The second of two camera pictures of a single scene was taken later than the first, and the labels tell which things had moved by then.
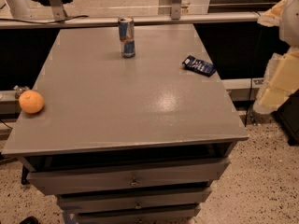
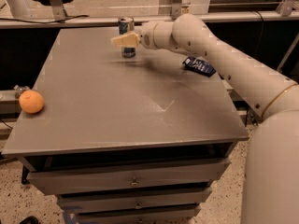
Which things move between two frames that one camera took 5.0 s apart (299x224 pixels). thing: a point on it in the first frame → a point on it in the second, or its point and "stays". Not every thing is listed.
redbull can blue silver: (126, 31) stays
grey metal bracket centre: (177, 2) stays
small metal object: (20, 90) stays
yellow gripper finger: (272, 16) → (153, 35)
